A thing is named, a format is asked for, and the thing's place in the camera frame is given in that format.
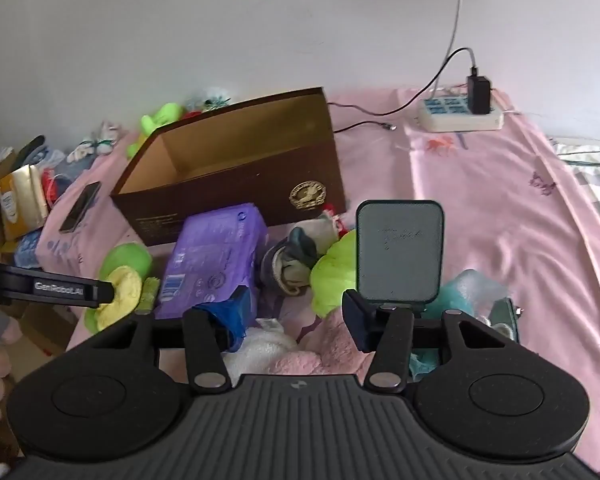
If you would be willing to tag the pink bedsheet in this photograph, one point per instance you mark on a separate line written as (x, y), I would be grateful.
(480, 210)

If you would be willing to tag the lime green plush toy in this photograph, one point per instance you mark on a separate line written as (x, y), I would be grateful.
(162, 115)

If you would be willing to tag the clear printed plastic bag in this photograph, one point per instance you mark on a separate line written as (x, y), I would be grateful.
(47, 157)

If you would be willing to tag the black smartphone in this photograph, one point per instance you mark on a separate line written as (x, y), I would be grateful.
(80, 206)

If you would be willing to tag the yellow tissue packet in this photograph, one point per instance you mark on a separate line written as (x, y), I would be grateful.
(22, 200)

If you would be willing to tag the white power strip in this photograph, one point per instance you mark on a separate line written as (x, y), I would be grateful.
(445, 110)

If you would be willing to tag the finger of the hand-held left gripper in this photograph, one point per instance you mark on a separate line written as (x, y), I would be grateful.
(106, 294)

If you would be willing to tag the brown cardboard box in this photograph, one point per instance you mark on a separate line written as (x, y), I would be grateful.
(240, 185)

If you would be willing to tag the grey socks bundle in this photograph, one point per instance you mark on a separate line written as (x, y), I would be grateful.
(290, 265)

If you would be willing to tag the white fluffy sponge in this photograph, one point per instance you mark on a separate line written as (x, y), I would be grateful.
(260, 355)

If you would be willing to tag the pink plush toy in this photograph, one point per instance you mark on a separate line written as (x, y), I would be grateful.
(330, 360)

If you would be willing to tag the pale blue cloth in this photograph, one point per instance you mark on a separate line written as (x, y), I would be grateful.
(82, 156)

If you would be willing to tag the lime mesh bath sponge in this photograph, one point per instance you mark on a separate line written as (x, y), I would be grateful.
(122, 290)

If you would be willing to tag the panda plush toy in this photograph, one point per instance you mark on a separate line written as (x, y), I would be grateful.
(212, 97)

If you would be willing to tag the red plastic packet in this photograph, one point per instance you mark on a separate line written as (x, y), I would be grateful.
(55, 187)

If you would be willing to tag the white gloves bundle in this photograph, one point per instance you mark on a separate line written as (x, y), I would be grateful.
(105, 135)

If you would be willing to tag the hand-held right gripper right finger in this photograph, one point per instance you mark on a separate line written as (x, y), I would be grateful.
(357, 325)

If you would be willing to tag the green textured cloth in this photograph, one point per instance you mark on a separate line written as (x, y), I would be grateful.
(150, 294)

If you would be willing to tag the teal mesh bath sponge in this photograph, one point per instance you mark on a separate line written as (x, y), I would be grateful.
(460, 295)

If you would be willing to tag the grey rectangular pad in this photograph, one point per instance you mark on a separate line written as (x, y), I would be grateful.
(400, 252)

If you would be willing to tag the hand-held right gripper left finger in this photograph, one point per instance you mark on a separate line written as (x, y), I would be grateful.
(232, 312)

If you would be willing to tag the green round plush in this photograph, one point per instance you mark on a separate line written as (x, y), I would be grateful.
(332, 275)

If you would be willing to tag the black charger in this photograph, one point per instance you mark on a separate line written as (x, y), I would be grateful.
(479, 95)

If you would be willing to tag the striped folded blanket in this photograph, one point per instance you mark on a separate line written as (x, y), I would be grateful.
(595, 180)

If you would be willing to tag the purple plastic packet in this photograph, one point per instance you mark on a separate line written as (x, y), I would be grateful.
(210, 255)

